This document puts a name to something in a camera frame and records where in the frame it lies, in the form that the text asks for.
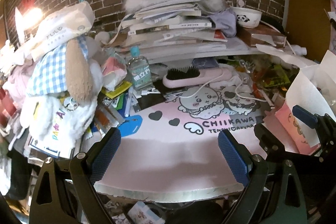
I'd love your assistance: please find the blue flat plastic piece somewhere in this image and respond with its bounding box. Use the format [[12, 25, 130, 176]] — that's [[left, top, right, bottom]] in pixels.
[[118, 115, 143, 138]]

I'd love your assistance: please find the pink Chiikawa desk mat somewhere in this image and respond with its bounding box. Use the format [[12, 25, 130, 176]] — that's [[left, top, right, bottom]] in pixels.
[[96, 86, 269, 196]]

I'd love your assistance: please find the white lotion bottle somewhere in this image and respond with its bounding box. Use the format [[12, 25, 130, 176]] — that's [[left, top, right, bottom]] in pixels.
[[288, 44, 307, 56]]

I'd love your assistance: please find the brown eared plush dog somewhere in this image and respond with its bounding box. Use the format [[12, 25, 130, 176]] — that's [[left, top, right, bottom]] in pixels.
[[19, 2, 104, 140]]

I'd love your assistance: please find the brown silver box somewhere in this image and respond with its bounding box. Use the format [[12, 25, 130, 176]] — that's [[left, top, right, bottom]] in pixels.
[[237, 24, 286, 48]]

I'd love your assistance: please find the clear water bottle blue label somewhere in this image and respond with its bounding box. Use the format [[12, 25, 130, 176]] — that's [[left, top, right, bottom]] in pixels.
[[127, 46, 153, 90]]

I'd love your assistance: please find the pink hair brush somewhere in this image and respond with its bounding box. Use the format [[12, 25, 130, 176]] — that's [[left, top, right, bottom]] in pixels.
[[162, 66, 232, 89]]

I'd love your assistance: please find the panda print ceramic bowl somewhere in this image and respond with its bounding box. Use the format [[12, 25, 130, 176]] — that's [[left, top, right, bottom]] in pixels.
[[232, 7, 262, 28]]

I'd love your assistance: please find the white shelf board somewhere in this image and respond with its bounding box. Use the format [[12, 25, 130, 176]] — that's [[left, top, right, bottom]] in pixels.
[[140, 38, 262, 64]]

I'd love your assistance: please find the purple cloth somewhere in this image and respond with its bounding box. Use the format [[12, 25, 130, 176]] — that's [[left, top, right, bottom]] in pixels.
[[207, 7, 237, 38]]

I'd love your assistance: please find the stack of books and papers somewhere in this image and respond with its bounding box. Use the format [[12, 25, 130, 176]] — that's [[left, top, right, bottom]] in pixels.
[[110, 0, 227, 52]]

